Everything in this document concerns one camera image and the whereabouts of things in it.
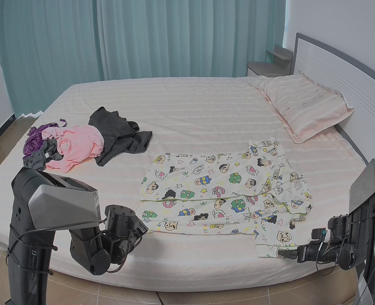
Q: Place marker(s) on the grey garment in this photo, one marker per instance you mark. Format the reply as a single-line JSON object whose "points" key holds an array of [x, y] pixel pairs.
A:
{"points": [[44, 152]]}

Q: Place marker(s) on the pink garment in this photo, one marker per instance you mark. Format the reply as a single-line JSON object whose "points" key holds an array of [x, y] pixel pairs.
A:
{"points": [[79, 145]]}

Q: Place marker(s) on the blue-green curtain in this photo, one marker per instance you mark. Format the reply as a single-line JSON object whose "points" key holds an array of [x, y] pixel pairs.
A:
{"points": [[158, 27]]}

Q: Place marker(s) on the white printed pyjama top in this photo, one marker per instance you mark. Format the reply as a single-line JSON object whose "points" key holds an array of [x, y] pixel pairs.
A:
{"points": [[206, 186]]}

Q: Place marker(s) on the grey white bedside table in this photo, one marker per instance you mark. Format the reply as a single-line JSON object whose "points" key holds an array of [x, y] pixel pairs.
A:
{"points": [[268, 67]]}

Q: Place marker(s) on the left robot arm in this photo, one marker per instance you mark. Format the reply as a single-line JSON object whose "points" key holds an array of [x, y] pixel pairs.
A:
{"points": [[47, 202]]}

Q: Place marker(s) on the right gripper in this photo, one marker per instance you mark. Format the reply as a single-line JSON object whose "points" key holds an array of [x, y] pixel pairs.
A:
{"points": [[314, 253]]}

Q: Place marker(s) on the black garment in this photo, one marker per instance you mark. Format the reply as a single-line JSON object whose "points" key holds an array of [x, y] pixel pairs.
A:
{"points": [[117, 132]]}

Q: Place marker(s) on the purple garment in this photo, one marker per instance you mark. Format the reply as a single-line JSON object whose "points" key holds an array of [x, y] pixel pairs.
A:
{"points": [[33, 140]]}

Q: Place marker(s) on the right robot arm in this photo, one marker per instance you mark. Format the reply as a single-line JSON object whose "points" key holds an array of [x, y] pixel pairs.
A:
{"points": [[371, 195]]}

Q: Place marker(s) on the bed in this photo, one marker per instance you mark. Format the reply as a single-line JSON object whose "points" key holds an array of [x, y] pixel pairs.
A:
{"points": [[190, 113]]}

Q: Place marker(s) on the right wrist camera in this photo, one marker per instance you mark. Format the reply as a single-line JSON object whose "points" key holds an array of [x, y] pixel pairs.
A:
{"points": [[319, 235]]}

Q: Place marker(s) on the pale pink striped pillow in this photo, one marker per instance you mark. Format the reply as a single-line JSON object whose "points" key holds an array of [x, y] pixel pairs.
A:
{"points": [[305, 103]]}

